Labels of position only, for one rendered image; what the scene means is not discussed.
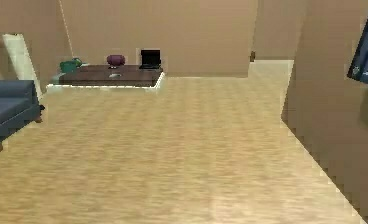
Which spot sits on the black laptop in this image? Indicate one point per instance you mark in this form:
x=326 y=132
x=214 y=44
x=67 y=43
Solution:
x=150 y=58

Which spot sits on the small grey flat object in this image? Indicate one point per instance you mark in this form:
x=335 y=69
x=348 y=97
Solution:
x=114 y=75

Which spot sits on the dark brown low table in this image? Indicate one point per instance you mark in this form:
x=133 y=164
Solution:
x=102 y=77

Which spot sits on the white room door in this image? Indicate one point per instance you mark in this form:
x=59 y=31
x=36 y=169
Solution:
x=21 y=60

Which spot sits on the dark blue sofa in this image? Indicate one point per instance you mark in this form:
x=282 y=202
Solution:
x=10 y=103

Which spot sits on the black television set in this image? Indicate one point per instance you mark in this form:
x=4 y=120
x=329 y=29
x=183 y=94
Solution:
x=365 y=56

